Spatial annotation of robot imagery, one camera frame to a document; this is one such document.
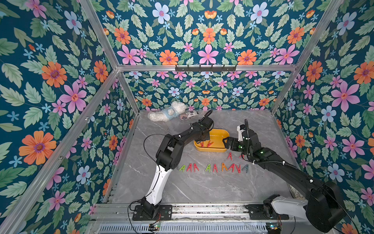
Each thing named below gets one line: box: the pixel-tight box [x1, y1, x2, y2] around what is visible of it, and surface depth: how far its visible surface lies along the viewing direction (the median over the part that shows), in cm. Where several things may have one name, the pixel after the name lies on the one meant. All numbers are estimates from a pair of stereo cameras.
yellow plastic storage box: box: [193, 128, 230, 153], surface depth 101 cm
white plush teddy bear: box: [147, 101, 188, 123], surface depth 110 cm
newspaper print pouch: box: [179, 110, 200, 121], surface depth 117 cm
